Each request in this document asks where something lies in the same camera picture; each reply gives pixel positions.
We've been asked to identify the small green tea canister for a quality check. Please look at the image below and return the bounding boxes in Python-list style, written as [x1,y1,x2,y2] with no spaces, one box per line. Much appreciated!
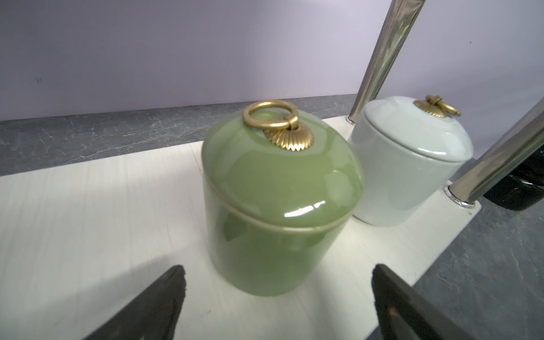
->
[201,100,364,297]

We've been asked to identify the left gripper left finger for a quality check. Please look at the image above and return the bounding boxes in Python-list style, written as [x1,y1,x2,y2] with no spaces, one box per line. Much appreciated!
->
[86,265,186,339]

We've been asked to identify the potted plant with pink flower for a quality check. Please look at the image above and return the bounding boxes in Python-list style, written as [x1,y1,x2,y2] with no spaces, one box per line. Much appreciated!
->
[484,147,543,211]

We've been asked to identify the white two-tier shelf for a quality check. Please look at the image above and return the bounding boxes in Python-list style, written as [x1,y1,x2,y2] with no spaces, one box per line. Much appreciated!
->
[0,0,544,340]

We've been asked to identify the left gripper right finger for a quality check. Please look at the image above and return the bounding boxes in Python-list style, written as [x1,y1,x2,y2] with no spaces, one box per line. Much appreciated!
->
[371,264,473,340]

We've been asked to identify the small white tea canister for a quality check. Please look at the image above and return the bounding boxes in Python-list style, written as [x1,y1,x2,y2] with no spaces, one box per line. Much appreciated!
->
[348,95,474,227]

